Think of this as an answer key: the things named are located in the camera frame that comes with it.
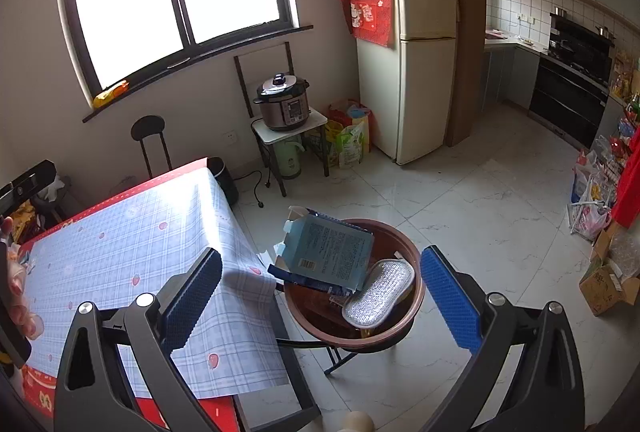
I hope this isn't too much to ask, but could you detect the grey lower kitchen cabinet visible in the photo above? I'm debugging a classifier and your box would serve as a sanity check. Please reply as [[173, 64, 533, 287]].
[[484, 29, 543, 110]]

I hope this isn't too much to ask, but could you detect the black bag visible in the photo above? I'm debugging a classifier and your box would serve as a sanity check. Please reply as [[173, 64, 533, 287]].
[[30, 174, 68, 223]]

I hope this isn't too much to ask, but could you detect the green white plastic bag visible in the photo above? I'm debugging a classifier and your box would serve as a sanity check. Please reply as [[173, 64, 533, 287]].
[[339, 122, 366, 169]]

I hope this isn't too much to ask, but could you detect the dark framed window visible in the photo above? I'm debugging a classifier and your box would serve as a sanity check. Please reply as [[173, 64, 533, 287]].
[[60, 0, 313, 123]]

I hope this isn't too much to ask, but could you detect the brown plastic flower pot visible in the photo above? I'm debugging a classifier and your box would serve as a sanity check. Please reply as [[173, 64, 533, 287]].
[[282, 218, 427, 354]]

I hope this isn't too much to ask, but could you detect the shelf of packaged goods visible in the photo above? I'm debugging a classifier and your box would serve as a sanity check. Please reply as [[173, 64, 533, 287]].
[[607, 49, 640, 147]]

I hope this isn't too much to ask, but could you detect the black power cable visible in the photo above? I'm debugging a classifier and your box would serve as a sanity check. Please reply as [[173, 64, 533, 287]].
[[254, 169, 273, 209]]

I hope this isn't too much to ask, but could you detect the yellow snack bag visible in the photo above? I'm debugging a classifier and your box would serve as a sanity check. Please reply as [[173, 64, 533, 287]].
[[10, 202, 37, 243]]

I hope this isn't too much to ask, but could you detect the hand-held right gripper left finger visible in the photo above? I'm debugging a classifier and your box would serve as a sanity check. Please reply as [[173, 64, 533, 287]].
[[54, 247, 223, 432]]

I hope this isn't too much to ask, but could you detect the black round-back chair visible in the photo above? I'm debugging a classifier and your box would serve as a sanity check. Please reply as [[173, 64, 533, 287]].
[[131, 115, 173, 180]]

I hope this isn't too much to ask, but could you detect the dark wooden chair frame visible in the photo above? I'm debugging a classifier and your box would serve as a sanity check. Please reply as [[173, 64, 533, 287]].
[[234, 42, 293, 117]]

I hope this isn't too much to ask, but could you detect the steel pressure cooker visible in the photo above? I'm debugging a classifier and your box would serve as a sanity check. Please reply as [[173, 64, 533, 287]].
[[252, 72, 310, 133]]

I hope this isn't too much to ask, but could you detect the red hanging garment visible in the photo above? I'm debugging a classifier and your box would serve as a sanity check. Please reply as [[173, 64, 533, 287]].
[[611, 152, 640, 227]]

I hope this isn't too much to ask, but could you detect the pile of plastic shopping bags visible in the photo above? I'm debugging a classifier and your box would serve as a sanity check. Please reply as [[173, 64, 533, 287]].
[[567, 147, 613, 240]]

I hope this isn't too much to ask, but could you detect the dark blue carton box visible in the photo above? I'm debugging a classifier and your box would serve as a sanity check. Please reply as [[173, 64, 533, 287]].
[[266, 206, 376, 297]]

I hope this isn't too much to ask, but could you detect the person's left hand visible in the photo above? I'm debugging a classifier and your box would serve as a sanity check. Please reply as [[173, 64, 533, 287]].
[[0, 216, 38, 340]]

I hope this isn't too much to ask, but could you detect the small white side table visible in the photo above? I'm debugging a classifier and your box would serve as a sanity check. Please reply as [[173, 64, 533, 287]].
[[251, 108, 331, 197]]

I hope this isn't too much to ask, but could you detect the yellow orange bag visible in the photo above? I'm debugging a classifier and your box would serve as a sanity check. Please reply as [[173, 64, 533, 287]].
[[93, 80, 130, 109]]

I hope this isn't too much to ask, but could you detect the cream refrigerator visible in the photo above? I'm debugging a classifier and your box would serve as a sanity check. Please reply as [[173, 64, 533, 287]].
[[345, 0, 458, 165]]

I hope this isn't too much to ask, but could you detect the black table frame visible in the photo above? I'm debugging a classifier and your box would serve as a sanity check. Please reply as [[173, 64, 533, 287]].
[[232, 287, 322, 430]]

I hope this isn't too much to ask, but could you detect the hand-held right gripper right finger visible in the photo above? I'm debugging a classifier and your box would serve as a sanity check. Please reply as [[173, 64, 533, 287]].
[[419, 246, 586, 432]]

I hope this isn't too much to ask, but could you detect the black folding stool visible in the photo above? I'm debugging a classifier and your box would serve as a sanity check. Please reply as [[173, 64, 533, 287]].
[[274, 336, 362, 377]]

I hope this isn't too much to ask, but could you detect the silver foil pad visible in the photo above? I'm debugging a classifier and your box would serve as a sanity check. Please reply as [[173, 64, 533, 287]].
[[341, 258, 416, 329]]

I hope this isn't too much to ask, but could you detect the black waste bin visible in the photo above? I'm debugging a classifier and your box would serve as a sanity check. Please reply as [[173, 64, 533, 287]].
[[206, 157, 240, 206]]

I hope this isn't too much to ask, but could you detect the red shopping bag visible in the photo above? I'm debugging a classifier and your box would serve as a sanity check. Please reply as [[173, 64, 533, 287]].
[[327, 99, 373, 153]]

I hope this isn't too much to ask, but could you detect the yellow green bag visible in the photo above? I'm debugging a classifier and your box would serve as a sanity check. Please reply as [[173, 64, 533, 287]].
[[325, 119, 346, 163]]

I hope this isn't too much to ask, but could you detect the blue plaid tablecloth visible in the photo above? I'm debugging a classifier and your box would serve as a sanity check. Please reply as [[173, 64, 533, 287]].
[[20, 166, 291, 400]]

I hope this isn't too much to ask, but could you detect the black range hood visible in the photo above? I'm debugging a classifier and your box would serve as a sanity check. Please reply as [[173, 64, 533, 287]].
[[549, 9, 616, 62]]

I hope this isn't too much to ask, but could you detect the person's right hand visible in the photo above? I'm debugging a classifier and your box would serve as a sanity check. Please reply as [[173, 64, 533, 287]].
[[341, 410, 375, 432]]

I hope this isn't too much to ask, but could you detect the green electric kettle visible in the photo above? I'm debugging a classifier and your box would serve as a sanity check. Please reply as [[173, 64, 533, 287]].
[[271, 136, 304, 179]]

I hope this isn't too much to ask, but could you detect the cardboard box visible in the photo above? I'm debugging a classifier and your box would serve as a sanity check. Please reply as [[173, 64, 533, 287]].
[[579, 262, 640, 317]]

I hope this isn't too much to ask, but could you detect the black oven stove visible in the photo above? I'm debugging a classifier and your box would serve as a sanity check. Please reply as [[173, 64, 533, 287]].
[[529, 54, 611, 150]]

